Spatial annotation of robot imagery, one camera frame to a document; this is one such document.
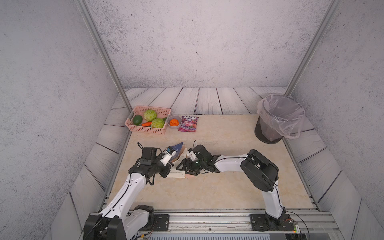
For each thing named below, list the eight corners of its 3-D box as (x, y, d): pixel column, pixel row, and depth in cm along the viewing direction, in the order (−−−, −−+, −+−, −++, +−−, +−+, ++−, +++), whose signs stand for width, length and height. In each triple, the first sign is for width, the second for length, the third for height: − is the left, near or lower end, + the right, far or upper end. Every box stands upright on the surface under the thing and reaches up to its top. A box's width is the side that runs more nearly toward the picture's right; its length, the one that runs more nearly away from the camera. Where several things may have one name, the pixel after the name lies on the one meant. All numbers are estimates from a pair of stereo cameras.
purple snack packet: (178, 131, 112) (178, 129, 111) (182, 117, 122) (182, 115, 120) (195, 132, 111) (195, 131, 109) (198, 118, 120) (198, 116, 119)
